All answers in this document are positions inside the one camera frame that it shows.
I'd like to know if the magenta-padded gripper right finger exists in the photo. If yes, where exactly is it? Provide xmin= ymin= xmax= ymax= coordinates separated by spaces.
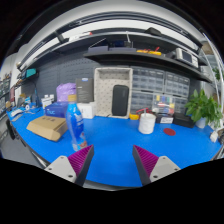
xmin=131 ymin=144 xmax=182 ymax=187

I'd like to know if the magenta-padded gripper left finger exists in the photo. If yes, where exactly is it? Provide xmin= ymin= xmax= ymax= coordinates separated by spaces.
xmin=44 ymin=144 xmax=95 ymax=188

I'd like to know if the blue drink bottle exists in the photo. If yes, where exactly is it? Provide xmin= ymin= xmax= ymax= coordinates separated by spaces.
xmin=65 ymin=94 xmax=88 ymax=152

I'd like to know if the flat round red coaster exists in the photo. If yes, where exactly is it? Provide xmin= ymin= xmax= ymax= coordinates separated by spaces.
xmin=163 ymin=127 xmax=177 ymax=137

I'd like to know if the brown cardboard box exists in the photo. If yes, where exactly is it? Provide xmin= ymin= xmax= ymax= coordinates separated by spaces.
xmin=26 ymin=115 xmax=69 ymax=143

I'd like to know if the white ribbed cup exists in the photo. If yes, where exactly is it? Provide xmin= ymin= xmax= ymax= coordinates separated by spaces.
xmin=138 ymin=112 xmax=157 ymax=135

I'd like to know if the black box with white label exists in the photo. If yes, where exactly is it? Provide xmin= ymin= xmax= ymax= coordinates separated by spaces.
xmin=155 ymin=113 xmax=175 ymax=125

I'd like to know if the flat black case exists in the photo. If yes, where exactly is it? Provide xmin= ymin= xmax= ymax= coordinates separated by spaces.
xmin=173 ymin=112 xmax=197 ymax=129

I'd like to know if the yellow multimeter with red leads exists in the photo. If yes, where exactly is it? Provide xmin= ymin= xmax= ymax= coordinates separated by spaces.
xmin=129 ymin=107 xmax=152 ymax=121

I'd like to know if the blue carton box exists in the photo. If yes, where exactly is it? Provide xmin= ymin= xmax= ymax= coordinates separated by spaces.
xmin=44 ymin=101 xmax=70 ymax=119

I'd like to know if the white plant pot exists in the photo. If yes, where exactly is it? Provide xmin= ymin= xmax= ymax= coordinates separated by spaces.
xmin=194 ymin=116 xmax=209 ymax=130

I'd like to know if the small white box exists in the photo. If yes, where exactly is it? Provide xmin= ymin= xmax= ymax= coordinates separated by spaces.
xmin=77 ymin=101 xmax=97 ymax=120

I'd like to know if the white power adapter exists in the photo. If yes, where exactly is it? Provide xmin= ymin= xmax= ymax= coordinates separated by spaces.
xmin=209 ymin=130 xmax=219 ymax=144

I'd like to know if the grey small-parts drawer cabinet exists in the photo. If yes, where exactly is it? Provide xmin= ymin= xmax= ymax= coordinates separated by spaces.
xmin=129 ymin=90 xmax=155 ymax=115
xmin=131 ymin=67 xmax=166 ymax=94
xmin=173 ymin=96 xmax=189 ymax=116
xmin=164 ymin=71 xmax=191 ymax=99

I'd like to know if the clear organizer with coloured parts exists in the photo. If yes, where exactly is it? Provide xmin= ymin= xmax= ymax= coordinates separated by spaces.
xmin=152 ymin=93 xmax=176 ymax=116

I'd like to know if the green leafy plant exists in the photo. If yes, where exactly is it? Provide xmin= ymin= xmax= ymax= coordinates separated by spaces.
xmin=184 ymin=89 xmax=223 ymax=129

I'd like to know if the dark grey carton box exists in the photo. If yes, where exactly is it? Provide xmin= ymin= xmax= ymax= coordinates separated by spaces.
xmin=75 ymin=77 xmax=95 ymax=104

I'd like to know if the beige perforated tray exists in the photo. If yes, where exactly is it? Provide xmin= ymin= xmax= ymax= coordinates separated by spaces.
xmin=93 ymin=67 xmax=134 ymax=120

